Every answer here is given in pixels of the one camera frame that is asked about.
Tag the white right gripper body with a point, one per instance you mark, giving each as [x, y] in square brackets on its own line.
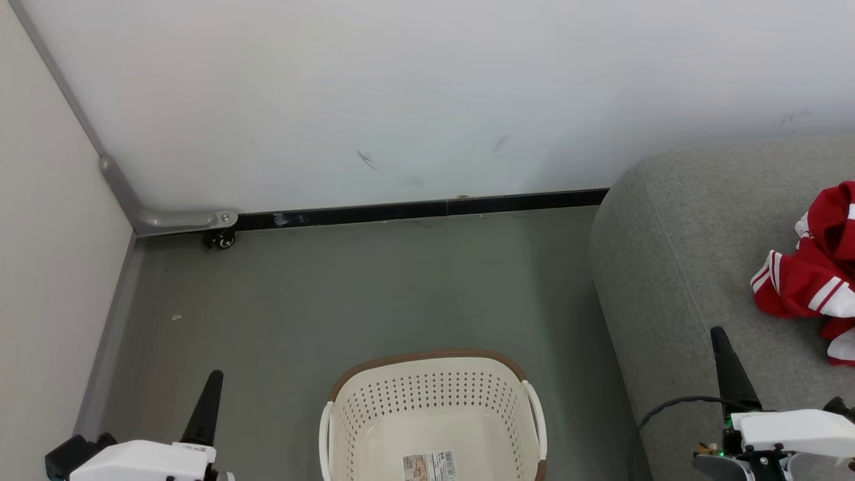
[795, 431]

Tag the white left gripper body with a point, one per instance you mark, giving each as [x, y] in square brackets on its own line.
[143, 462]

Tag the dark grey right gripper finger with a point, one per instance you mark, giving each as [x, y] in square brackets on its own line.
[733, 377]

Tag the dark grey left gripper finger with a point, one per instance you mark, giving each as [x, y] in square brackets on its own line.
[204, 411]

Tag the red and white garment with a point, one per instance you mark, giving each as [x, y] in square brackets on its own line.
[811, 274]

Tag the grey fabric sofa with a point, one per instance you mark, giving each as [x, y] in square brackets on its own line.
[688, 280]

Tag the small black caster wheel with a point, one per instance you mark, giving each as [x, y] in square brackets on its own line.
[224, 239]

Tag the cream perforated laundry basket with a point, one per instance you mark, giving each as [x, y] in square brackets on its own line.
[434, 407]

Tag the printed paper label sticker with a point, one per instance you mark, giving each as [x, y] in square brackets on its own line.
[429, 465]

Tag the black baseboard strip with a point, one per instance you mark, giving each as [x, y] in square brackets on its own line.
[414, 209]

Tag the black right wrist mount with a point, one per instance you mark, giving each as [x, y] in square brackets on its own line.
[841, 406]

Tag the black wrist mount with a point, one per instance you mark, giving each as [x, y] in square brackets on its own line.
[73, 454]
[841, 406]

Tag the black left wrist mount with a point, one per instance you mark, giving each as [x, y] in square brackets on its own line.
[73, 454]

